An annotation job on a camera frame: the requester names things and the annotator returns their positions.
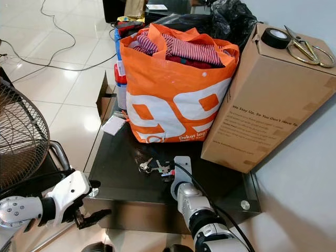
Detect bunch of silver keys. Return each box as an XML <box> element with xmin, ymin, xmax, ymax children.
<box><xmin>139</xmin><ymin>157</ymin><xmax>173</xmax><ymax>178</ymax></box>

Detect black left robot foot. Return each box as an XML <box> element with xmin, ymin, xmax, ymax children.
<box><xmin>81</xmin><ymin>241</ymin><xmax>112</xmax><ymax>252</ymax></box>

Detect black robot foot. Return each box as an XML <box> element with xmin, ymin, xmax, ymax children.
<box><xmin>162</xmin><ymin>244</ymin><xmax>196</xmax><ymax>252</ymax></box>
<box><xmin>81</xmin><ymin>241</ymin><xmax>112</xmax><ymax>252</ymax></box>

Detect black glass table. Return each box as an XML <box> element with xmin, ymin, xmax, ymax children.
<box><xmin>84</xmin><ymin>79</ymin><xmax>261</xmax><ymax>236</ymax></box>

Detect white paper tag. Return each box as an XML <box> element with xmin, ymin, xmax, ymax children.
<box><xmin>101</xmin><ymin>115</ymin><xmax>127</xmax><ymax>137</ymax></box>

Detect black right robot foot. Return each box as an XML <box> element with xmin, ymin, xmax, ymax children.
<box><xmin>162</xmin><ymin>244</ymin><xmax>196</xmax><ymax>252</ymax></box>

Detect orange and white shopping bag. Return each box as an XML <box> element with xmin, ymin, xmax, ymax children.
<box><xmin>119</xmin><ymin>23</ymin><xmax>240</xmax><ymax>144</ymax></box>

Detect small open cardboard box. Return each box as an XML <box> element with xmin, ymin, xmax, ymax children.
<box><xmin>96</xmin><ymin>72</ymin><xmax>117</xmax><ymax>125</ymax></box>

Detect red and white spray can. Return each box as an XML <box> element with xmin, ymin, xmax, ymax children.
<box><xmin>114</xmin><ymin>60</ymin><xmax>129</xmax><ymax>111</ymax></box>

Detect large brown cardboard box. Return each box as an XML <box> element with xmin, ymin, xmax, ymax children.
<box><xmin>200</xmin><ymin>22</ymin><xmax>336</xmax><ymax>174</ymax></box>

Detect red striped clothes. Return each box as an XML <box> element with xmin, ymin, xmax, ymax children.
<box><xmin>128</xmin><ymin>30</ymin><xmax>233</xmax><ymax>70</ymax></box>

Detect blue plastic bag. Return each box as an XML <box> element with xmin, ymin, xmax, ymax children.
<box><xmin>113</xmin><ymin>28</ymin><xmax>124</xmax><ymax>61</ymax></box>

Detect black box with white label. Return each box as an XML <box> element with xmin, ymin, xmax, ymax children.
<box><xmin>144</xmin><ymin>3</ymin><xmax>192</xmax><ymax>25</ymax></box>

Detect black garbage bag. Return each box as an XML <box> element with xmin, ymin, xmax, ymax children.
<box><xmin>157</xmin><ymin>0</ymin><xmax>259</xmax><ymax>47</ymax></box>

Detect black tape roll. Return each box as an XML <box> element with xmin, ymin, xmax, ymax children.
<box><xmin>261</xmin><ymin>27</ymin><xmax>291</xmax><ymax>51</ymax></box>

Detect brass scissors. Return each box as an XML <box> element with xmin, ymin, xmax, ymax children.
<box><xmin>283</xmin><ymin>25</ymin><xmax>336</xmax><ymax>68</ymax></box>

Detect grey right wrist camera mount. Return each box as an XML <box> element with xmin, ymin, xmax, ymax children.
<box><xmin>172</xmin><ymin>156</ymin><xmax>193</xmax><ymax>185</ymax></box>

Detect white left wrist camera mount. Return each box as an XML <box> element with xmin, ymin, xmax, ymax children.
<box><xmin>45</xmin><ymin>170</ymin><xmax>91</xmax><ymax>227</ymax></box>

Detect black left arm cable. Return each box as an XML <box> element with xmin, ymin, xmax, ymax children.
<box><xmin>0</xmin><ymin>168</ymin><xmax>75</xmax><ymax>196</ymax></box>

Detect black wire fan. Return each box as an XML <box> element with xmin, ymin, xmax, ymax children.
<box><xmin>0</xmin><ymin>78</ymin><xmax>51</xmax><ymax>193</ymax></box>

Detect black floor cable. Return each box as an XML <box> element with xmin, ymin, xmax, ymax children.
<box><xmin>0</xmin><ymin>0</ymin><xmax>119</xmax><ymax>82</ymax></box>

